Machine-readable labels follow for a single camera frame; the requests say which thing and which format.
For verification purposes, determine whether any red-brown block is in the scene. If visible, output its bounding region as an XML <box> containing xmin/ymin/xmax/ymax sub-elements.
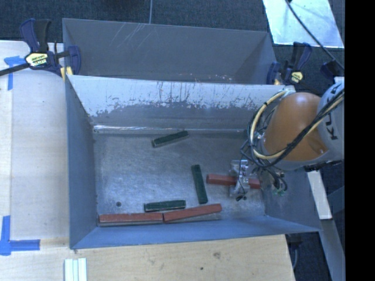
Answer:
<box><xmin>162</xmin><ymin>203</ymin><xmax>223</xmax><ymax>224</ymax></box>
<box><xmin>98</xmin><ymin>212</ymin><xmax>164</xmax><ymax>227</ymax></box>
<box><xmin>206</xmin><ymin>173</ymin><xmax>262</xmax><ymax>190</ymax></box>

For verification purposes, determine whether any dark green flat block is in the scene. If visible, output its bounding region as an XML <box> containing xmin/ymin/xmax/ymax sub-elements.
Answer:
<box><xmin>151</xmin><ymin>129</ymin><xmax>190</xmax><ymax>149</ymax></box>
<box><xmin>190</xmin><ymin>164</ymin><xmax>209</xmax><ymax>205</ymax></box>
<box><xmin>143</xmin><ymin>199</ymin><xmax>188</xmax><ymax>213</ymax></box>

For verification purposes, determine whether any grey metal bin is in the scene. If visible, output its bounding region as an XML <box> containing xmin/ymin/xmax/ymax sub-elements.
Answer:
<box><xmin>61</xmin><ymin>18</ymin><xmax>323</xmax><ymax>250</ymax></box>

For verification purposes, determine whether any pale wood board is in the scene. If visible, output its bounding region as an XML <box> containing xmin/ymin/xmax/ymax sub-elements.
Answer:
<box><xmin>10</xmin><ymin>68</ymin><xmax>71</xmax><ymax>241</ymax></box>

